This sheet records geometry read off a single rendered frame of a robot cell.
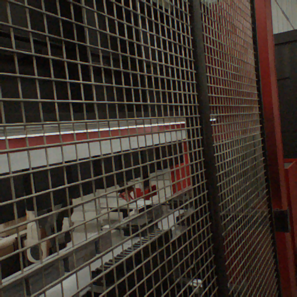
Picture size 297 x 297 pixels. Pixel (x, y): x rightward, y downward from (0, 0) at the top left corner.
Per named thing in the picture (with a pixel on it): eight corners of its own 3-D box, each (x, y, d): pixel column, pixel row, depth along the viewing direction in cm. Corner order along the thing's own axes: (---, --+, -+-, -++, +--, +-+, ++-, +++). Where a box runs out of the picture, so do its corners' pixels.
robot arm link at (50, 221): (80, 158, 198) (66, 158, 189) (87, 162, 195) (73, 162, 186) (56, 227, 204) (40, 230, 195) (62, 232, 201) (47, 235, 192)
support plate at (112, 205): (116, 201, 230) (116, 200, 230) (152, 201, 217) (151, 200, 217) (100, 208, 214) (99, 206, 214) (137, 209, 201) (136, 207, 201)
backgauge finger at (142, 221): (111, 227, 171) (110, 216, 171) (158, 229, 158) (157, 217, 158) (96, 234, 161) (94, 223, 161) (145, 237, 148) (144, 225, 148)
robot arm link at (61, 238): (57, 223, 203) (45, 225, 196) (71, 219, 197) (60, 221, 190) (60, 245, 201) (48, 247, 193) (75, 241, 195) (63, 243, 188)
